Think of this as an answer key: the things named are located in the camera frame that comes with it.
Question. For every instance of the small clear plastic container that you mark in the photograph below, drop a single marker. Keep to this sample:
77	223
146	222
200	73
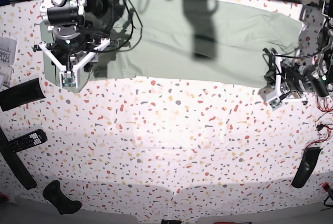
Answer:
5	72

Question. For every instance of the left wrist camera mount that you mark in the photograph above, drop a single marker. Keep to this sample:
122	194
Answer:
281	94

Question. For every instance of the black small tool bottom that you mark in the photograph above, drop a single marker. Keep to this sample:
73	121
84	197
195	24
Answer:
166	221

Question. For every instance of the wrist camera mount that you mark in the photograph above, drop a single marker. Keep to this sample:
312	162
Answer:
69	73
281	94

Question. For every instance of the red object bottom left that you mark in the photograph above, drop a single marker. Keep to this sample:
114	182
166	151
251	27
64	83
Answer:
4	198

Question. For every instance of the red connector bottom right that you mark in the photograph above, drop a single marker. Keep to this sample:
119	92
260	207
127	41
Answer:
325	186

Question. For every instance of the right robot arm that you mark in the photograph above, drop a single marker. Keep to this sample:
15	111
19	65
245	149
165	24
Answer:
83	30

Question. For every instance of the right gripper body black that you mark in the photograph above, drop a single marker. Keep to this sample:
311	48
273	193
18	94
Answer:
73	43

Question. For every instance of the light green T-shirt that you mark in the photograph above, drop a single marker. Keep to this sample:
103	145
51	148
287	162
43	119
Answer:
204	40

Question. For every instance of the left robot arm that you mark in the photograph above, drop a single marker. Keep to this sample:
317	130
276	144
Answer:
320	74

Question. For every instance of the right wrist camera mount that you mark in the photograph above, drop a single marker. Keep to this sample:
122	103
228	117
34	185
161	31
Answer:
69	73

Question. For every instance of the black curved pad right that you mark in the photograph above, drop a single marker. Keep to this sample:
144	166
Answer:
306	167

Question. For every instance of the long black bar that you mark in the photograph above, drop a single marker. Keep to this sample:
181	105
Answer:
16	165

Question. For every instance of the clear plastic parts box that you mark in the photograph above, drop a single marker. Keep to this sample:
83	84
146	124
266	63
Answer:
7	51

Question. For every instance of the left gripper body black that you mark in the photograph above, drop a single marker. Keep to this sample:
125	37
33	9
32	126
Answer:
294	74

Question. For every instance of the black game controller grip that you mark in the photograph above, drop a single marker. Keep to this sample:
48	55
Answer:
54	195

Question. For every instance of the black remote control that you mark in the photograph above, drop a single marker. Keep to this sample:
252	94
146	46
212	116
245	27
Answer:
27	141

